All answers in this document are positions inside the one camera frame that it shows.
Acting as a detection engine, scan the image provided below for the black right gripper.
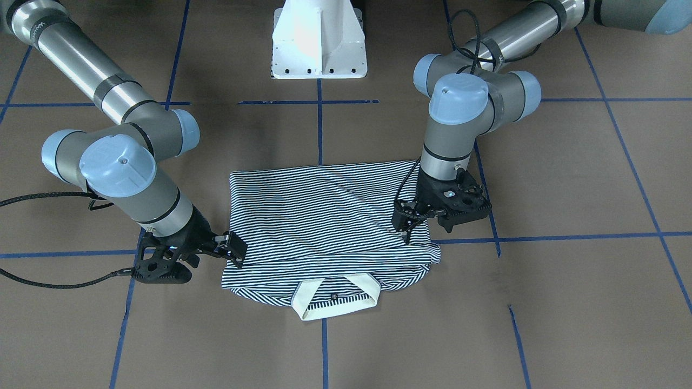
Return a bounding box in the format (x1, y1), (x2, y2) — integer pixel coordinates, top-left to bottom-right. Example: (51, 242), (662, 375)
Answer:
(132, 209), (248, 284)

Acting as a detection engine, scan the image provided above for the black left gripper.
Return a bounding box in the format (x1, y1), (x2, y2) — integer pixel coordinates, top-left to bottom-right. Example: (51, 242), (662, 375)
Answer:
(391, 169), (492, 245)

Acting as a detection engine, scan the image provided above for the blue white striped polo shirt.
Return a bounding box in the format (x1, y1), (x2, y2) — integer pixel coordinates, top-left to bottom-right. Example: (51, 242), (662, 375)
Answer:
(221, 160), (442, 320)

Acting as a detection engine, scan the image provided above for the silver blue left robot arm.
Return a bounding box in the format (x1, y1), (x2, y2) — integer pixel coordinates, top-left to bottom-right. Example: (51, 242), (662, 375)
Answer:
(391, 1), (690, 242)

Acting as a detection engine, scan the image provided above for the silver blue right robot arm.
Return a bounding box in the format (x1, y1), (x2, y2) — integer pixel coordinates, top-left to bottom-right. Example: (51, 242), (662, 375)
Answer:
(2, 1), (247, 284)

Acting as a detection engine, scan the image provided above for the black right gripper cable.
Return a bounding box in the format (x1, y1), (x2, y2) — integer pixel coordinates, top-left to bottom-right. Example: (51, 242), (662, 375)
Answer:
(0, 192), (136, 289)

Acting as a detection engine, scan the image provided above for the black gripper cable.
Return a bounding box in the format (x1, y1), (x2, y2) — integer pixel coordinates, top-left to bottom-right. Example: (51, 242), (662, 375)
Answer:
(446, 9), (541, 76)
(0, 192), (136, 289)

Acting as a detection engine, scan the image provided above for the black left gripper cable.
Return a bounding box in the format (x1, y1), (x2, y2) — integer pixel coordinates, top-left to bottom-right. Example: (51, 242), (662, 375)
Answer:
(446, 9), (541, 76)

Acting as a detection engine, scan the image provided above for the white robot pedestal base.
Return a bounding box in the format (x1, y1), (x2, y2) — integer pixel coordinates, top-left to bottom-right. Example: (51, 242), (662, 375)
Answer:
(270, 1), (368, 79)

